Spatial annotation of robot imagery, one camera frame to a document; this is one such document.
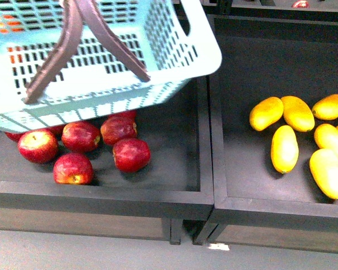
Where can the yellow mango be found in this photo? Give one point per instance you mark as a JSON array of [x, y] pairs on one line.
[[284, 151], [326, 136], [297, 114], [266, 113], [323, 166], [326, 108]]

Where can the light teal plastic basket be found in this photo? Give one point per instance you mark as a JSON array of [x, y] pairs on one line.
[[93, 82]]

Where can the red apple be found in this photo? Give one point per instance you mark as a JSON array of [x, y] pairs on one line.
[[131, 155], [81, 137], [38, 146], [117, 128], [73, 169]]

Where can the black display tray left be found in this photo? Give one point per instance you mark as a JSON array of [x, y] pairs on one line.
[[177, 183]]

